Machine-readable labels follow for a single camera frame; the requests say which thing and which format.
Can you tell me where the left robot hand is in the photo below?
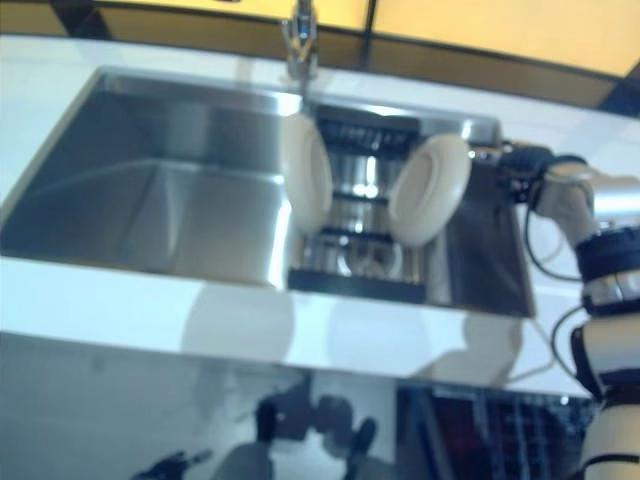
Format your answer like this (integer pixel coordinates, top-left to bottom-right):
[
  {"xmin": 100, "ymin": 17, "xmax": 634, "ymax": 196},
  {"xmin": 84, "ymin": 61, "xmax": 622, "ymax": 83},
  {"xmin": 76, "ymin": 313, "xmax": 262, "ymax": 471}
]
[{"xmin": 133, "ymin": 448, "xmax": 214, "ymax": 480}]

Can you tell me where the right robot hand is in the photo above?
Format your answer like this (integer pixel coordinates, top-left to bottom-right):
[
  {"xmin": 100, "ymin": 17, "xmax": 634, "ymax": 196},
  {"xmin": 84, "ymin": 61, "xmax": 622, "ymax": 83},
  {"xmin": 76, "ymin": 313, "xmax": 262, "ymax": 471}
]
[{"xmin": 472, "ymin": 142, "xmax": 557, "ymax": 181}]

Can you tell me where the cream round plate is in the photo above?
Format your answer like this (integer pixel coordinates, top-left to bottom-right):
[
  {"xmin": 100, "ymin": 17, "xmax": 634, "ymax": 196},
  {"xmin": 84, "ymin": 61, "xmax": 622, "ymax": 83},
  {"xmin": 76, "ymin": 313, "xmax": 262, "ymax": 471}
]
[
  {"xmin": 387, "ymin": 134, "xmax": 472, "ymax": 247},
  {"xmin": 281, "ymin": 112, "xmax": 334, "ymax": 235}
]

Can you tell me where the white cabinet door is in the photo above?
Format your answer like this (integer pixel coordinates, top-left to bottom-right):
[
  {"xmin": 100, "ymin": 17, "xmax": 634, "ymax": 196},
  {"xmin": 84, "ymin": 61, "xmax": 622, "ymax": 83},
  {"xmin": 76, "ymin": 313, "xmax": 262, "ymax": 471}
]
[
  {"xmin": 304, "ymin": 369, "xmax": 401, "ymax": 451},
  {"xmin": 0, "ymin": 329, "xmax": 309, "ymax": 451}
]

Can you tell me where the black sink drying rack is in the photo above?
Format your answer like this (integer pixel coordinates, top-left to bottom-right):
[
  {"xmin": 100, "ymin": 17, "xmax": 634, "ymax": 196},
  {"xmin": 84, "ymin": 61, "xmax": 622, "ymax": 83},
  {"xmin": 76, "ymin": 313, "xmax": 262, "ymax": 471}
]
[{"xmin": 287, "ymin": 103, "xmax": 432, "ymax": 305}]

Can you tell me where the chrome pull-down kitchen faucet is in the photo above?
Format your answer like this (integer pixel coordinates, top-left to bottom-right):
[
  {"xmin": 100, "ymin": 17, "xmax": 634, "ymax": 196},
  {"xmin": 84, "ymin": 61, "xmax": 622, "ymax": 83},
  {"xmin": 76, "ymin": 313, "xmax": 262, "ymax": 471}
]
[{"xmin": 279, "ymin": 0, "xmax": 322, "ymax": 101}]

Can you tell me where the stainless steel sink basin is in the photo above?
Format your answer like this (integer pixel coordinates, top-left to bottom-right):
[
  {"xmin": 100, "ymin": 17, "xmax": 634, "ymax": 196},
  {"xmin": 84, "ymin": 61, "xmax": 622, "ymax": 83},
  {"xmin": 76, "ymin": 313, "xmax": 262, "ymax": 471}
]
[{"xmin": 0, "ymin": 64, "xmax": 536, "ymax": 319}]

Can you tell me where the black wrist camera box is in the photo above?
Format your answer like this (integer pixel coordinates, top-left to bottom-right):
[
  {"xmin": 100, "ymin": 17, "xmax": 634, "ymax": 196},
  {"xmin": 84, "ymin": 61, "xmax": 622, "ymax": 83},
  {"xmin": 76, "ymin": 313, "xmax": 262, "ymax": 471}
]
[{"xmin": 499, "ymin": 172, "xmax": 536, "ymax": 206}]

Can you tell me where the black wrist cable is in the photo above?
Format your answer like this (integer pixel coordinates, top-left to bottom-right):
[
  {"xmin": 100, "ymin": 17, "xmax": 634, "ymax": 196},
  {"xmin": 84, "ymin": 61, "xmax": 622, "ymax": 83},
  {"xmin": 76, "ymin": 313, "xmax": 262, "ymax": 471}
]
[{"xmin": 524, "ymin": 199, "xmax": 606, "ymax": 401}]

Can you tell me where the wire dishwasher rack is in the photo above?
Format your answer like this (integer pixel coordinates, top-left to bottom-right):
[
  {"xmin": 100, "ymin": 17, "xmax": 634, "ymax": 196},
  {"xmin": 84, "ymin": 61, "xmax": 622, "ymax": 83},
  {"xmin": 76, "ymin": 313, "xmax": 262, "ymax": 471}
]
[{"xmin": 429, "ymin": 387, "xmax": 596, "ymax": 480}]

